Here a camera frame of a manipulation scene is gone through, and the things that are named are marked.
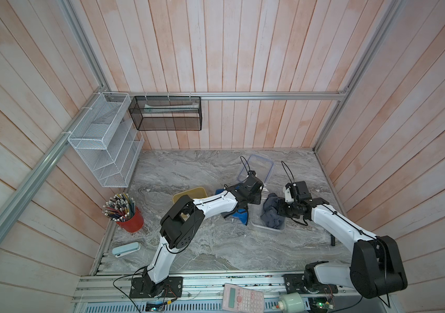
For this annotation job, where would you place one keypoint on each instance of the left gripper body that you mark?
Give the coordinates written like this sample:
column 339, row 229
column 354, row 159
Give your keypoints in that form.
column 255, row 198

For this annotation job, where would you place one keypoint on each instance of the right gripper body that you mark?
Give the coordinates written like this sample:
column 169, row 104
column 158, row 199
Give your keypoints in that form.
column 288, row 208

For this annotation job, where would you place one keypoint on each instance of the clear lunch box blue rim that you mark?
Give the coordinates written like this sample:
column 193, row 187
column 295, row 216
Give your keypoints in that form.
column 255, row 221

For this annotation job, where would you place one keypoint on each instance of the yellow lunch box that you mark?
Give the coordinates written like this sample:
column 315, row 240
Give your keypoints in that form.
column 195, row 193

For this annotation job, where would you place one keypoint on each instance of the grey cloth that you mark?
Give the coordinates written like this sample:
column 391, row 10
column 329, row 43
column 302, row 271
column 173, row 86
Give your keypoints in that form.
column 269, row 215

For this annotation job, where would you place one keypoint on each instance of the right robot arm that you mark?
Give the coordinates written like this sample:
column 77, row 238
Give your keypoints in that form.
column 376, row 267

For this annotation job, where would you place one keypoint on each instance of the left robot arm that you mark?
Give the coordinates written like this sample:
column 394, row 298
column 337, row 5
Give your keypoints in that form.
column 182, row 221

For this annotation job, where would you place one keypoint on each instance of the blue cloth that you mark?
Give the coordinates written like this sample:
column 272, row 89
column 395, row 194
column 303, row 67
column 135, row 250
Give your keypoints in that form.
column 240, row 214

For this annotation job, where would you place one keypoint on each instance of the pink calculator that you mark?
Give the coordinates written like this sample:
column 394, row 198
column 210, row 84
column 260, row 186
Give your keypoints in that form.
column 238, row 299

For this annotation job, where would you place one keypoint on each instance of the black mesh basket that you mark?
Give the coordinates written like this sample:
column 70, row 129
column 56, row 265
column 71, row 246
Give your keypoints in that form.
column 166, row 113

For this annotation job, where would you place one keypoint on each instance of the red pencil cup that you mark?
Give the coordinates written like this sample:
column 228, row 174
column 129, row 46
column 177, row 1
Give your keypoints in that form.
column 122, row 210

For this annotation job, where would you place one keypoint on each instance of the light blue pencil case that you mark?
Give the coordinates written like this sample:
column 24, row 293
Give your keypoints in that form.
column 124, row 250

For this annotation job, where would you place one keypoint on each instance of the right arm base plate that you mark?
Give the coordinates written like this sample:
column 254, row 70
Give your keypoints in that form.
column 296, row 283

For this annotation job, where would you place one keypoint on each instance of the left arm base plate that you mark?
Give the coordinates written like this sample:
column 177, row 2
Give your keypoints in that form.
column 144, row 287

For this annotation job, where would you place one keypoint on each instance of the white wire mesh shelf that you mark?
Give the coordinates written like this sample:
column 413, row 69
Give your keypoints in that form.
column 107, row 141

